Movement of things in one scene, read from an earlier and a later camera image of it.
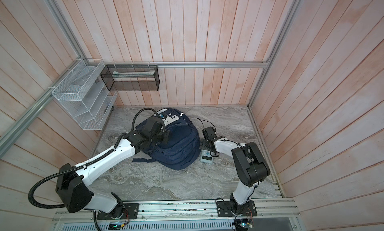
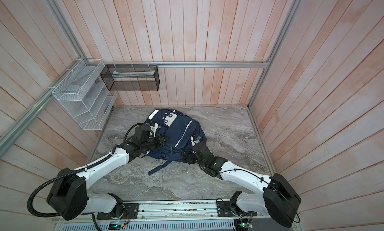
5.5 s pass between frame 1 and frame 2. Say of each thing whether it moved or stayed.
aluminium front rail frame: stayed
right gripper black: moved
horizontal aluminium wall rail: stayed
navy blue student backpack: moved
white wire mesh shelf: stayed
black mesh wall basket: stayed
